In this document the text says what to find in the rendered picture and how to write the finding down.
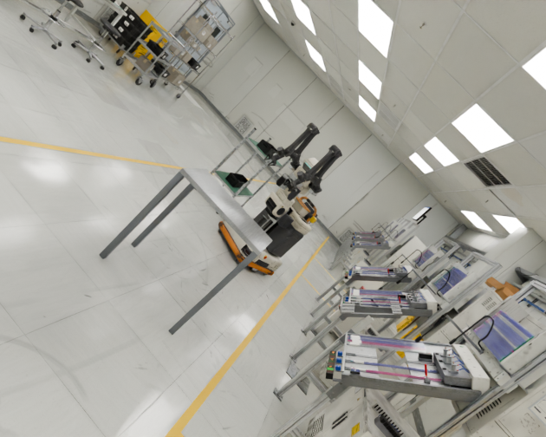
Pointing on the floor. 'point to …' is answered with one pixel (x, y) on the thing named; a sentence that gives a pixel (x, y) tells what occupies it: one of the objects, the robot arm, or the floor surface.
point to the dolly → (127, 29)
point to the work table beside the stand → (204, 184)
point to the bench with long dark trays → (79, 21)
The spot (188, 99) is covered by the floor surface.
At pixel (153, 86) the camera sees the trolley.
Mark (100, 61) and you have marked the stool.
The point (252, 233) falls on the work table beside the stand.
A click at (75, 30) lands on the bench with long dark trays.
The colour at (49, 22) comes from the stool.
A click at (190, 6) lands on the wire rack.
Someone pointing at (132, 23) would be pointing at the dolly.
